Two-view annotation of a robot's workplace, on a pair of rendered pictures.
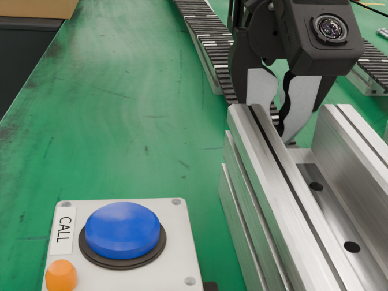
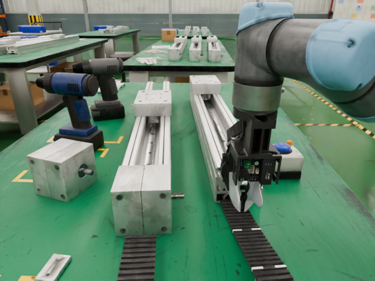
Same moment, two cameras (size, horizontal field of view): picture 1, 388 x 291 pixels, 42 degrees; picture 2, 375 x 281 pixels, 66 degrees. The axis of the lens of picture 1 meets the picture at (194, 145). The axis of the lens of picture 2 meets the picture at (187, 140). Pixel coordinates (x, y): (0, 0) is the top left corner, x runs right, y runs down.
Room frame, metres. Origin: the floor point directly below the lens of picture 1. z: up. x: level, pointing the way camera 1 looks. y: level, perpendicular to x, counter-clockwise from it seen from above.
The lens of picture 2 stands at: (0.87, -0.12, 1.14)
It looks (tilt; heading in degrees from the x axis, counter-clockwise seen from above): 24 degrees down; 186
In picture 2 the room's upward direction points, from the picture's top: straight up
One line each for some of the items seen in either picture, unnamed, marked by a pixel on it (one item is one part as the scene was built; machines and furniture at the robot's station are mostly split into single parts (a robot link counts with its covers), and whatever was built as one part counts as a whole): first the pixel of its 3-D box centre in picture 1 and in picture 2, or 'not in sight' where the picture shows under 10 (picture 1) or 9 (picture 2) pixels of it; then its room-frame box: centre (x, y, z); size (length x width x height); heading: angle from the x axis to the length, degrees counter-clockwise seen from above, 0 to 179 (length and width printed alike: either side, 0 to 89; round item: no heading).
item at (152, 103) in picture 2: not in sight; (154, 106); (-0.01, -0.33, 0.87); 0.16 x 0.11 x 0.07; 10
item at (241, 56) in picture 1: (257, 62); not in sight; (0.39, -0.05, 0.88); 0.05 x 0.02 x 0.09; 100
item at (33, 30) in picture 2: not in sight; (42, 53); (-4.12, -3.28, 0.50); 1.03 x 0.55 x 1.01; 9
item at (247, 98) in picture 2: not in sight; (258, 95); (0.41, -0.06, 1.02); 0.08 x 0.08 x 0.05
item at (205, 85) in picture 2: not in sight; (204, 87); (-0.29, -0.18, 0.87); 0.16 x 0.11 x 0.07; 10
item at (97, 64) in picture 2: not in sight; (97, 90); (-0.13, -0.57, 0.89); 0.20 x 0.08 x 0.22; 118
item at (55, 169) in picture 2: not in sight; (68, 169); (0.34, -0.45, 0.83); 0.11 x 0.10 x 0.10; 76
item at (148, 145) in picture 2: not in sight; (154, 120); (-0.01, -0.33, 0.82); 0.80 x 0.10 x 0.09; 10
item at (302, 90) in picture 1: (287, 100); (237, 195); (0.41, -0.08, 0.84); 0.06 x 0.03 x 0.09; 10
